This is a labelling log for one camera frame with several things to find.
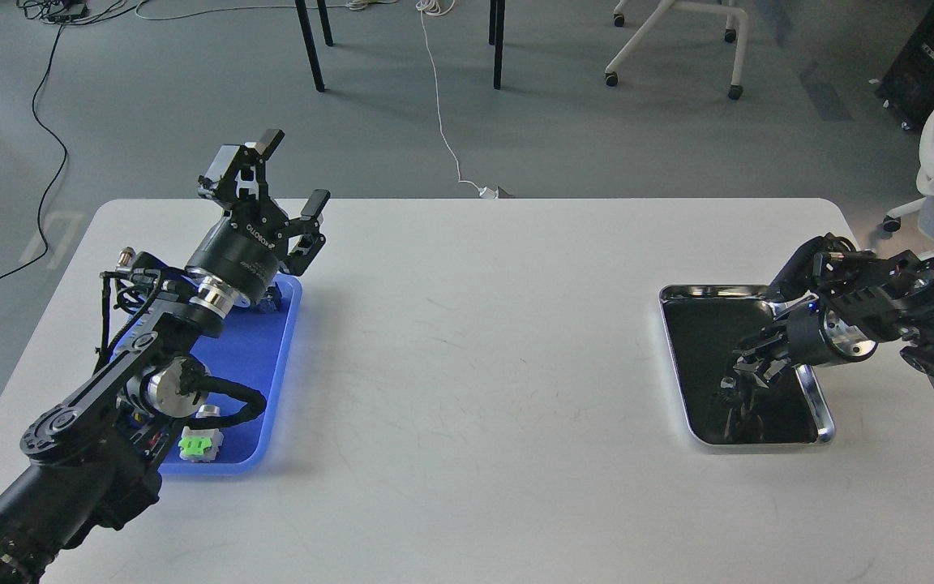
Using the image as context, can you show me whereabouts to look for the black floor cable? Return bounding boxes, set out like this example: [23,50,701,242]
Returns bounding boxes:
[0,0,91,439]

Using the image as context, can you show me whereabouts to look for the white chair base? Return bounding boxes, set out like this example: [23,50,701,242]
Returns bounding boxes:
[604,0,749,101]

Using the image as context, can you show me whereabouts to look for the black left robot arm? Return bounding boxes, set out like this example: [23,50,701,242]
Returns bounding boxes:
[0,129,330,583]

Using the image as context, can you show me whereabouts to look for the green push button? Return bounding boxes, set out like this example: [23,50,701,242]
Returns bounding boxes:
[255,282,283,314]

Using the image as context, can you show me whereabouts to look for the blue plastic tray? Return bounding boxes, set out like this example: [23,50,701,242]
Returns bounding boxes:
[159,273,302,477]

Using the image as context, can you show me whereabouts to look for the black table legs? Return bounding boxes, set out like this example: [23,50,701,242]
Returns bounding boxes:
[294,0,507,92]

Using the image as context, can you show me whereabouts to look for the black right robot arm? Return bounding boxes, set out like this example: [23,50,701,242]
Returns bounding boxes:
[716,233,934,414]

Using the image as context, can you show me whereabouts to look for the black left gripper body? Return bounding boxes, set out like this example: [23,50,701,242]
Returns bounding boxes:
[186,143,326,303]

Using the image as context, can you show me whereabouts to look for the green and grey switch part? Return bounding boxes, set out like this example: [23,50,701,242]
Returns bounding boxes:
[178,426,224,463]

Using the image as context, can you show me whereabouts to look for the black equipment rack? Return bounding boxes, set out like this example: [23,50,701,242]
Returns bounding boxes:
[876,2,934,131]

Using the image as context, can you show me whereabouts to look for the white floor cable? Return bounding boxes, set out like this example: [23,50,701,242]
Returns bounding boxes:
[135,0,500,199]

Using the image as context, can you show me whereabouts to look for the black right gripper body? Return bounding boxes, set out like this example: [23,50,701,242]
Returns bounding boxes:
[739,300,880,370]

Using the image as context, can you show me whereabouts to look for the shiny metal tray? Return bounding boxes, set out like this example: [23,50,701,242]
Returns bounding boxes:
[659,284,837,453]

